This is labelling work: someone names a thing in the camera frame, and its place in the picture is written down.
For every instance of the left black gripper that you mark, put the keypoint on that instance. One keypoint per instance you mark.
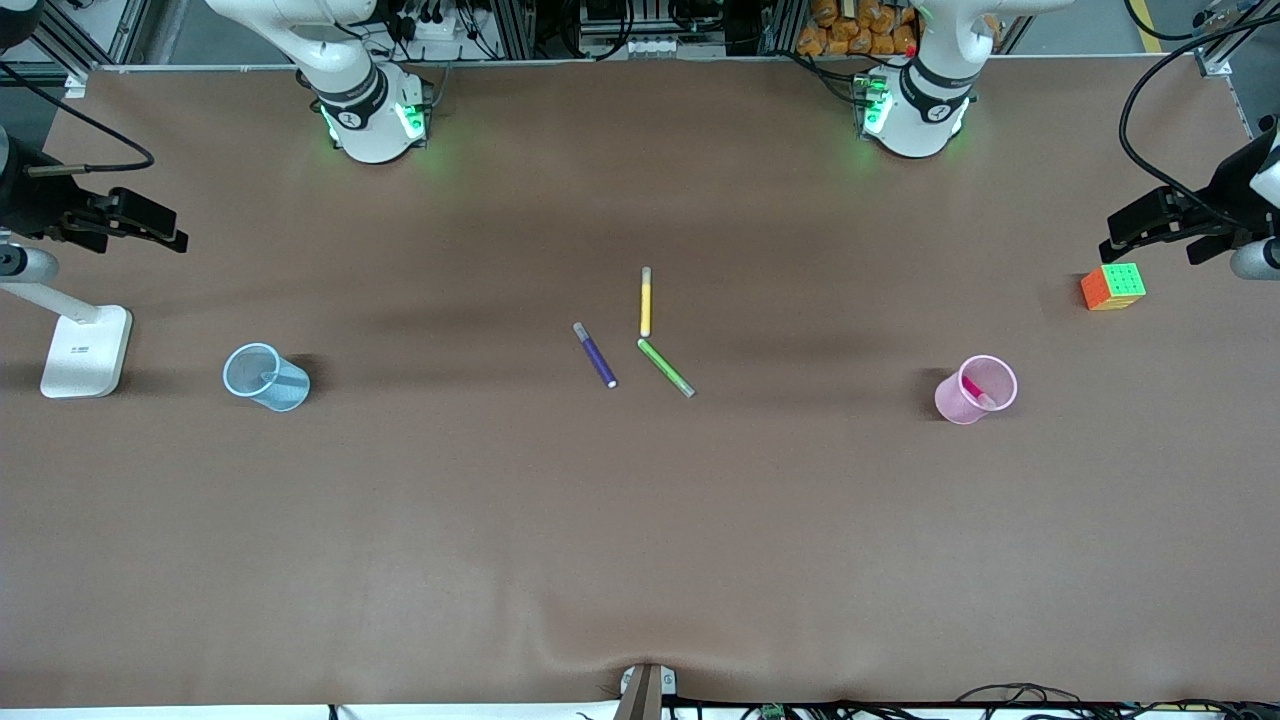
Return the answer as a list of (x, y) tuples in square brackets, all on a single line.
[(1229, 188)]

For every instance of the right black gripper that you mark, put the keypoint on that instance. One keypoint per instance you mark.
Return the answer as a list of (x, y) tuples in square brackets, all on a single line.
[(35, 203)]

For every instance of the blue marker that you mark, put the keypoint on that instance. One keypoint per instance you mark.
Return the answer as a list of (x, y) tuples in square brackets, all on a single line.
[(280, 380)]

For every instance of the pink marker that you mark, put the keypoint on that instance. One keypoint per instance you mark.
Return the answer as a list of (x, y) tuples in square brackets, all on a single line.
[(975, 387)]

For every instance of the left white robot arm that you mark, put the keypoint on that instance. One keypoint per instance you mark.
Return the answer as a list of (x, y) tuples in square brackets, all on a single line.
[(925, 120)]

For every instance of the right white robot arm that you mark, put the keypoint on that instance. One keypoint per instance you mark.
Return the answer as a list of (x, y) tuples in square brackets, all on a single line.
[(370, 130)]

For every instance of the multicoloured puzzle cube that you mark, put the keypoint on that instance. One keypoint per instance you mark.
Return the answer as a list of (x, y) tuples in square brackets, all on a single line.
[(1120, 283)]

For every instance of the white lamp stand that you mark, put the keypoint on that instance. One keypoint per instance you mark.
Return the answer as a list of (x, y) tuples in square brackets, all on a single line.
[(85, 360)]

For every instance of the blue mesh cup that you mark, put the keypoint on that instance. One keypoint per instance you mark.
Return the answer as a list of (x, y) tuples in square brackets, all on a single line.
[(290, 395)]

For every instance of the pink mesh cup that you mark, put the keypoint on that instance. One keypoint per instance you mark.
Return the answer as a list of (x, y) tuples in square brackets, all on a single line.
[(950, 405)]

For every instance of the white power strip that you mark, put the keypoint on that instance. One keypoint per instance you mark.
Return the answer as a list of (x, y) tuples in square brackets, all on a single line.
[(435, 28)]

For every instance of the bag of orange items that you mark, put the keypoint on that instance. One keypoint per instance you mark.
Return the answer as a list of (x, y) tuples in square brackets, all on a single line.
[(850, 35)]

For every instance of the purple marker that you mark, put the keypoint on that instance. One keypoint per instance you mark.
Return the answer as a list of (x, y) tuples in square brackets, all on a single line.
[(595, 356)]

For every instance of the green marker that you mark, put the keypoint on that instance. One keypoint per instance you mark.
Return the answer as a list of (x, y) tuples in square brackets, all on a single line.
[(665, 367)]

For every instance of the yellow marker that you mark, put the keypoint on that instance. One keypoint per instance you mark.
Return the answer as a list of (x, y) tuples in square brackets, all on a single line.
[(646, 305)]

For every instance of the brown table cover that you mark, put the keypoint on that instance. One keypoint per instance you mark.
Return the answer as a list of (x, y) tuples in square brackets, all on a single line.
[(640, 520)]

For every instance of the aluminium frame profile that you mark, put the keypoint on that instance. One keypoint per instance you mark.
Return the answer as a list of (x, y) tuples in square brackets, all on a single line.
[(72, 82), (1213, 65)]

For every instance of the metal camera pole clamp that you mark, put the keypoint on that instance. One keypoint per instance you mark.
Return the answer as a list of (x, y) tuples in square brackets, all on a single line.
[(645, 695)]

